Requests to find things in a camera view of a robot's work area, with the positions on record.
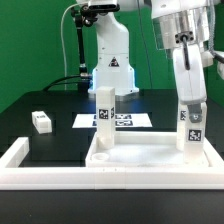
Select AprilTag marker sheet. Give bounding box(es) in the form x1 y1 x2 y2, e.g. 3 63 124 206
73 113 152 128

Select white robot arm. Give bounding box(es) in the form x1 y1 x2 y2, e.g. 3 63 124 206
77 0 223 123

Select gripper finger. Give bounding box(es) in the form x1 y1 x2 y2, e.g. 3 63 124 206
187 103 203 123

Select white U-shaped fence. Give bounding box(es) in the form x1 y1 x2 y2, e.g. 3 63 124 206
0 137 224 190

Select black camera on mount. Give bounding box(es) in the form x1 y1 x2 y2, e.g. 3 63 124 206
88 3 120 13

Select white cable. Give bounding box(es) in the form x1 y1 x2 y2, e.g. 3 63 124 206
60 3 78 91

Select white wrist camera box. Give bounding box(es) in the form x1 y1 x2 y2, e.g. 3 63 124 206
201 51 224 80

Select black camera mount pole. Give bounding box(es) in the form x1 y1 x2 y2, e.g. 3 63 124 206
71 7 92 92

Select black cables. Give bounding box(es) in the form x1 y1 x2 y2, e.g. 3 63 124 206
42 75 83 92

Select white desk tabletop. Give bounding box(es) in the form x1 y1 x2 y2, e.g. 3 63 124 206
85 131 209 167

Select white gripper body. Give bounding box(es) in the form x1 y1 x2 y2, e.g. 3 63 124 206
173 44 207 104

